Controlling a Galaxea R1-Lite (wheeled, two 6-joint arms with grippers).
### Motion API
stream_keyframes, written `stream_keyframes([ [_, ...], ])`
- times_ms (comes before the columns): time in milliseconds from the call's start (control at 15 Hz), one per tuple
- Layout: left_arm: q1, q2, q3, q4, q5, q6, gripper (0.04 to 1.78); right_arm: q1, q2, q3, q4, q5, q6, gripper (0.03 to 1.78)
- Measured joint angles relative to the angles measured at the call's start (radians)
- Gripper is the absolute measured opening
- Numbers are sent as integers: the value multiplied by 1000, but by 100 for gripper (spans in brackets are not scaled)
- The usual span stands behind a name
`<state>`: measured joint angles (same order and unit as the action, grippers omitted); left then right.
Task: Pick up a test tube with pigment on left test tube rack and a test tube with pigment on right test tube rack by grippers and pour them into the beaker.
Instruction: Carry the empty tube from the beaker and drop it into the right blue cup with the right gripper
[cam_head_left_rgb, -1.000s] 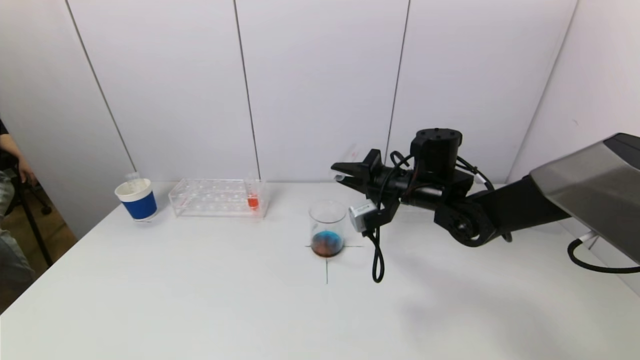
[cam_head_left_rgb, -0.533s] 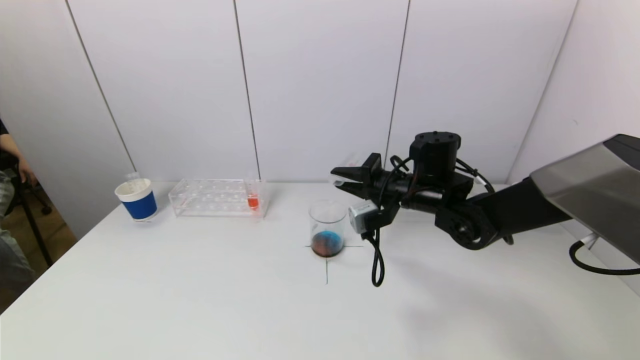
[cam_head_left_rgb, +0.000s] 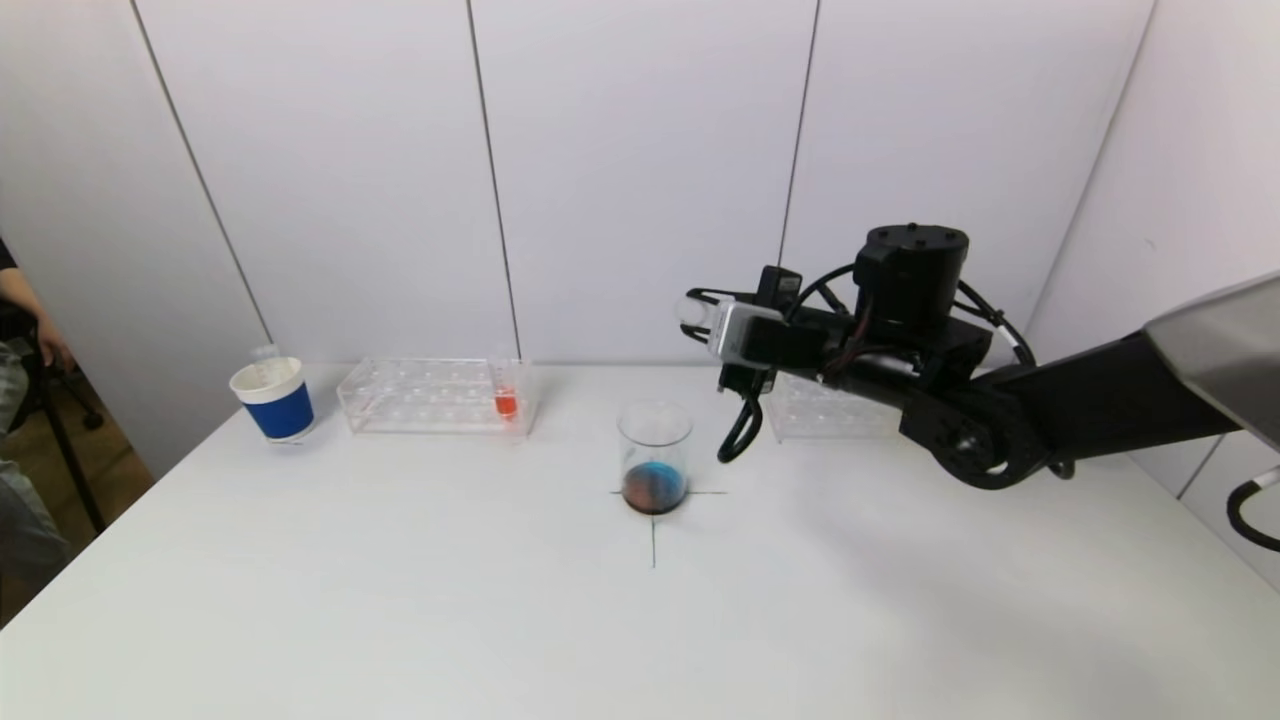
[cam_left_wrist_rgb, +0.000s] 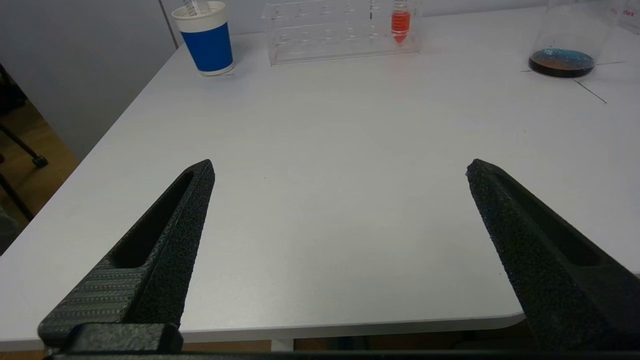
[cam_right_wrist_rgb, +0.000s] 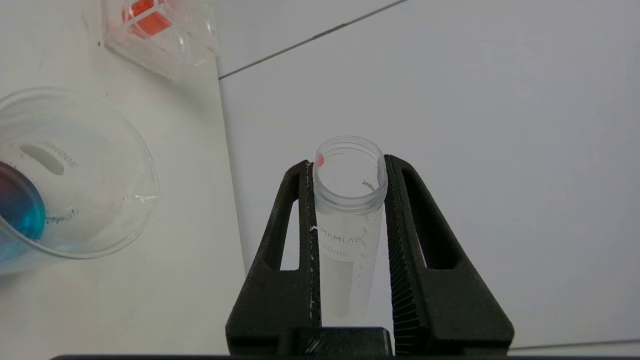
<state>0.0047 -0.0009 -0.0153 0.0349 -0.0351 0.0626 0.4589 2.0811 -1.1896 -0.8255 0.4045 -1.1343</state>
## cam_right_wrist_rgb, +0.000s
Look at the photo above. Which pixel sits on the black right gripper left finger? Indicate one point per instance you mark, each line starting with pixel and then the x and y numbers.
pixel 280 290

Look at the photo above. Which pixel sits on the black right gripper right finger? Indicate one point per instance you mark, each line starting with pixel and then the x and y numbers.
pixel 440 300

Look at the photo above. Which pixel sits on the red pigment tube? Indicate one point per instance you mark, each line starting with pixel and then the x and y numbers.
pixel 350 250

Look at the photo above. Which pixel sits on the clear glass beaker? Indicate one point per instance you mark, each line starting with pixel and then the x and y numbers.
pixel 100 200

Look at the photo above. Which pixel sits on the clear acrylic test tube rack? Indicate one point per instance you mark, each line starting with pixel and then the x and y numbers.
pixel 185 45

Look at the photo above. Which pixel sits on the test tube with orange-red pigment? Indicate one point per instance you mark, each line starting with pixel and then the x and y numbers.
pixel 147 22

